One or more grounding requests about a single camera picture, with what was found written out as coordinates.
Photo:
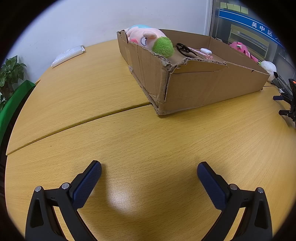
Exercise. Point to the brown cardboard box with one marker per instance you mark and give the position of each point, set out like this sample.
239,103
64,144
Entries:
208,85

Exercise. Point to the white plastic bag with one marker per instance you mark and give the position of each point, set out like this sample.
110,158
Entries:
67,55

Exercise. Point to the pink and blue plush toy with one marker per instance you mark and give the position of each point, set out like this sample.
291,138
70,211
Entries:
141,34

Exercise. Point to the green potted plant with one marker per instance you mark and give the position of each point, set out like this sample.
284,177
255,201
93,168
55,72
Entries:
11,71

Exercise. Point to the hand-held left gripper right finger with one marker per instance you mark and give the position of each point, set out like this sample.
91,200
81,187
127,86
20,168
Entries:
212,185

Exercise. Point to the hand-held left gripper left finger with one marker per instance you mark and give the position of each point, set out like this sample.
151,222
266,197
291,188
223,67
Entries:
85,185

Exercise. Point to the white plush toy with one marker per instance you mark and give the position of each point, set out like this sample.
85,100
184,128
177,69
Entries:
269,67

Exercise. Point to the blue wall sign band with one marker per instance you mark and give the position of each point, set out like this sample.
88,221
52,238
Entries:
247,22

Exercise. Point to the magenta plush toy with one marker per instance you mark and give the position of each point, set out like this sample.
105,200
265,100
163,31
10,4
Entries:
240,47

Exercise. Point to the yellow sticky note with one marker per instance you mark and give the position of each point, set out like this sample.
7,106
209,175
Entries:
237,7
223,5
244,9
230,6

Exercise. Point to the black glasses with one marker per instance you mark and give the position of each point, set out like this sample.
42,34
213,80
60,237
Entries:
182,49

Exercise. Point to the pink pen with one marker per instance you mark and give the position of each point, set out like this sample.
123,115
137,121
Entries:
201,55

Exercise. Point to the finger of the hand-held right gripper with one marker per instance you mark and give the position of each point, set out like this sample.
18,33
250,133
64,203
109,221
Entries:
285,96
288,112

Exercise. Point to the green fuzzy ball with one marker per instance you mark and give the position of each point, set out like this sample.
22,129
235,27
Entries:
163,47

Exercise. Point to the white earbuds case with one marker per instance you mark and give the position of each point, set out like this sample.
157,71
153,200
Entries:
205,50

